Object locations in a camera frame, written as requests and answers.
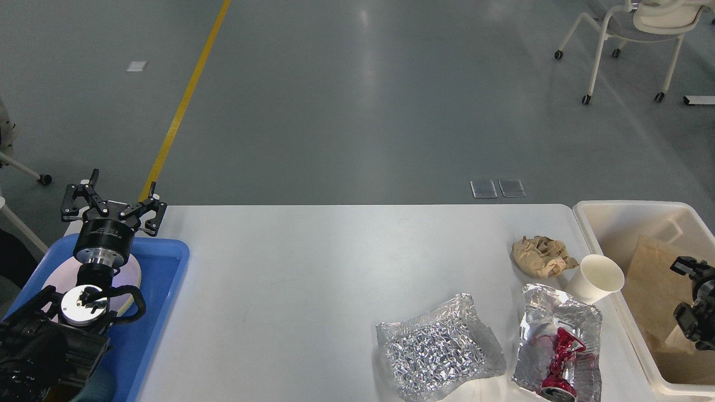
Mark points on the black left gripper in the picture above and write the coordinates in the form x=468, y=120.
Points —
x=108, y=238

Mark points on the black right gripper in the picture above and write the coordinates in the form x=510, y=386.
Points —
x=699, y=272

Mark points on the brown paper bag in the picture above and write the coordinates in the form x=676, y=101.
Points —
x=652, y=291

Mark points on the pink plate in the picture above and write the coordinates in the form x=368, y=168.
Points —
x=64, y=275

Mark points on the silver foil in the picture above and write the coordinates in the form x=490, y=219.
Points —
x=430, y=355

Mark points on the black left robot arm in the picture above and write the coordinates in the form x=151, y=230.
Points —
x=58, y=338

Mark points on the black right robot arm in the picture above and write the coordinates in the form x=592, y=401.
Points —
x=696, y=320

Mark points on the blue plastic tray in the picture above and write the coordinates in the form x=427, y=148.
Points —
x=131, y=347

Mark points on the chair leg with caster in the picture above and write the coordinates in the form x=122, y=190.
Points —
x=25, y=170

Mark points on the white paper cup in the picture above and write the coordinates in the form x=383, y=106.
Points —
x=597, y=277

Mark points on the beige plastic bin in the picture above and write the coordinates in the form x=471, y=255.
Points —
x=613, y=228

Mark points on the crumpled brown paper ball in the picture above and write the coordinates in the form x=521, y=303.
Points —
x=542, y=257

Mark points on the dark teal mug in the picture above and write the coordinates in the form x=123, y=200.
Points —
x=101, y=386

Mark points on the right clear floor plate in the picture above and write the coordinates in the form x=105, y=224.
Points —
x=512, y=188

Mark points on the clear floor plate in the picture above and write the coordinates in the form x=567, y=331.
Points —
x=483, y=189
x=512, y=188

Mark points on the left clear floor plate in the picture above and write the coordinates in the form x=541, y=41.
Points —
x=483, y=189

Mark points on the white rolling chair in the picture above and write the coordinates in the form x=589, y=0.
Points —
x=637, y=22

